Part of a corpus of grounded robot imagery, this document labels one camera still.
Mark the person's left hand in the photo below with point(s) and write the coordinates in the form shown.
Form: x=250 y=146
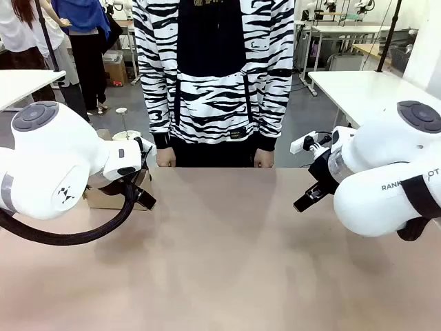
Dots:
x=264 y=160

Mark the brown cardboard box red label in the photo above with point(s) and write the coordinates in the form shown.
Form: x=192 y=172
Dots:
x=115 y=74

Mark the metal frame workbench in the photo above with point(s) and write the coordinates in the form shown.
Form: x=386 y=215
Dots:
x=129 y=38

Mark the person's right forearm zebra sleeve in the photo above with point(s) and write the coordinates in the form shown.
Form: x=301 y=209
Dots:
x=155 y=103

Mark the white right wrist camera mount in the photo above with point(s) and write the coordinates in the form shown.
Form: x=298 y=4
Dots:
x=303 y=143

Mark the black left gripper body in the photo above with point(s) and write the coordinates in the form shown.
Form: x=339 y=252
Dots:
x=113 y=184

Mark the person in zebra hoodie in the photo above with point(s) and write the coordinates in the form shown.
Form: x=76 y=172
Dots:
x=213 y=69

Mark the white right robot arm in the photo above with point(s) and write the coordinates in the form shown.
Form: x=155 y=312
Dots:
x=386 y=172

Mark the person in blue top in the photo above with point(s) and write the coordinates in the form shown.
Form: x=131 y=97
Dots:
x=86 y=51

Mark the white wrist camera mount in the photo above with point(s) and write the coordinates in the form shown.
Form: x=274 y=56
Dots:
x=146 y=146
x=303 y=143

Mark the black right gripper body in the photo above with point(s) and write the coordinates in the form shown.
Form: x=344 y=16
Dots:
x=324 y=172

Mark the brown cardboard cup carrier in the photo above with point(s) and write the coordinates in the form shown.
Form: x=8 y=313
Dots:
x=103 y=201

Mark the white background workbench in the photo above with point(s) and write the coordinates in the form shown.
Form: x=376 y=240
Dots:
x=330 y=34

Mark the person's left forearm zebra sleeve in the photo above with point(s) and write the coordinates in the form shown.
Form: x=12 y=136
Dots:
x=275 y=103

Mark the person's right hand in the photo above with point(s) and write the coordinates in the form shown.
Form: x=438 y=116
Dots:
x=166 y=159

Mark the clear plastic storage bin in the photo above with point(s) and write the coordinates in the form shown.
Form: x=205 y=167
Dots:
x=113 y=57

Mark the grey mesh crate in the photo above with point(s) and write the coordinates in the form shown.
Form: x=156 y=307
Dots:
x=403 y=48

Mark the white table with black pole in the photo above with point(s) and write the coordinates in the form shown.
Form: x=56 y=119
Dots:
x=24 y=86

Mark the black stand pole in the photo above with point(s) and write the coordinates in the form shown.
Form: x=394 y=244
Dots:
x=51 y=55
x=389 y=34

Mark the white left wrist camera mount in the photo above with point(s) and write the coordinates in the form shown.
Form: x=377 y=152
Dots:
x=146 y=146

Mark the long-haired person white top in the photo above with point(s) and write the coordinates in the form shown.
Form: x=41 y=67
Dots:
x=17 y=34

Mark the large white table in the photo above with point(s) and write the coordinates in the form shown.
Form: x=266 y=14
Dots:
x=361 y=93

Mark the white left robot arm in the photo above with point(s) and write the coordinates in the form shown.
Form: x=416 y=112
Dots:
x=51 y=165

